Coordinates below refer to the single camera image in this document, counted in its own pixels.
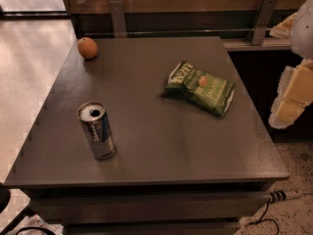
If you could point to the left metal bracket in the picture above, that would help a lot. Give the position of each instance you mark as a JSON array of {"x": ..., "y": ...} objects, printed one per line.
[{"x": 118, "y": 19}]

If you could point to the green chips bag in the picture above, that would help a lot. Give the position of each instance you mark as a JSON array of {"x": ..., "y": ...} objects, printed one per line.
[{"x": 210, "y": 92}]

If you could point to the metal bracket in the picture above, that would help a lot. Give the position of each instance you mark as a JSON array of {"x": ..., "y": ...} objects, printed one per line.
[
  {"x": 118, "y": 19},
  {"x": 257, "y": 34}
]

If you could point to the silver blue redbull can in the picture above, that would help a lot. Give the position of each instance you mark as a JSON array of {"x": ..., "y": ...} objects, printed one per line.
[{"x": 94, "y": 120}]

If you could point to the right metal bracket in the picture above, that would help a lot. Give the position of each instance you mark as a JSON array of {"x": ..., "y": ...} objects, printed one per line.
[{"x": 257, "y": 34}]

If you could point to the black chair base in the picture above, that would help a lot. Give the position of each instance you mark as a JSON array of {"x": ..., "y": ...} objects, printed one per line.
[{"x": 16, "y": 218}]

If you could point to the orange fruit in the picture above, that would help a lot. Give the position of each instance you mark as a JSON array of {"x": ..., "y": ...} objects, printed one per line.
[{"x": 87, "y": 48}]

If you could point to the grey table drawer unit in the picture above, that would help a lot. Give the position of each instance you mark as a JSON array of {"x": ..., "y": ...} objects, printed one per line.
[{"x": 176, "y": 169}]

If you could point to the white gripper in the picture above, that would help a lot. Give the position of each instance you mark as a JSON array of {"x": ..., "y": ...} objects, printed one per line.
[{"x": 303, "y": 33}]

